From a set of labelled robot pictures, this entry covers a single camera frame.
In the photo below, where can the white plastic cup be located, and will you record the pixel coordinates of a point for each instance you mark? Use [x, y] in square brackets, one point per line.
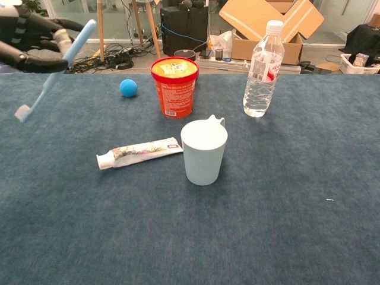
[203, 163]

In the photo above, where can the open cardboard box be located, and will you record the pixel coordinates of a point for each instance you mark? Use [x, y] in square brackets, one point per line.
[267, 15]

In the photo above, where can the black metal plate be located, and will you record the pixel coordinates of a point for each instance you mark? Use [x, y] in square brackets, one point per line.
[305, 66]

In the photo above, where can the aluminium rails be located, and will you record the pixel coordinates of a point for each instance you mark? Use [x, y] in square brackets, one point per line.
[225, 66]

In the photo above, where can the wooden stand legs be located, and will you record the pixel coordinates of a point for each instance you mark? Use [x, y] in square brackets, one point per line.
[101, 29]

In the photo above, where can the light blue toothbrush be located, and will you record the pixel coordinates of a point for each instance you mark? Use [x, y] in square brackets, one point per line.
[44, 89]

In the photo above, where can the clear water bottle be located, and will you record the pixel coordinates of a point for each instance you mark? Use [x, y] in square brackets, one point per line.
[261, 89]

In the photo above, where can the white plastic basket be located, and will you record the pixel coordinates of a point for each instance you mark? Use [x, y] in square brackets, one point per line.
[356, 69]

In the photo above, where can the small printed box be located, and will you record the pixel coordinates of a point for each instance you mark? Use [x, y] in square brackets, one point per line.
[361, 59]

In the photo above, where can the flat cardboard sheet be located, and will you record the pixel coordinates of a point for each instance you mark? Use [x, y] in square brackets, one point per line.
[328, 67]

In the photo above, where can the green plant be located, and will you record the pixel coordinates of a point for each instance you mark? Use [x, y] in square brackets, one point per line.
[31, 4]

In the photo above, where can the floral toothpaste tube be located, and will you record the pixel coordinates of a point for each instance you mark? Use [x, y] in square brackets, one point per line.
[139, 151]

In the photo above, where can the red paper tub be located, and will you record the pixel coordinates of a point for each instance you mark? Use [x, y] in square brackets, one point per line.
[176, 95]

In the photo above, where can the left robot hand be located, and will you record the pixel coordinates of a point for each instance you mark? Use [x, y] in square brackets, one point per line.
[32, 38]

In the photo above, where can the black computer case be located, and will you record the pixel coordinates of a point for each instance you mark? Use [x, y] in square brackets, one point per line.
[184, 29]

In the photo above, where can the white plastic bag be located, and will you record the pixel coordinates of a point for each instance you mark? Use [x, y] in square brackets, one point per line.
[221, 40]

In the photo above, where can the blue ball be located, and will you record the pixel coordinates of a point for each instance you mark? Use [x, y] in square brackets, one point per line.
[128, 88]

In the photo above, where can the black cloth bag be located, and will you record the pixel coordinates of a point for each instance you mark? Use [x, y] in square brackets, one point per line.
[365, 38]

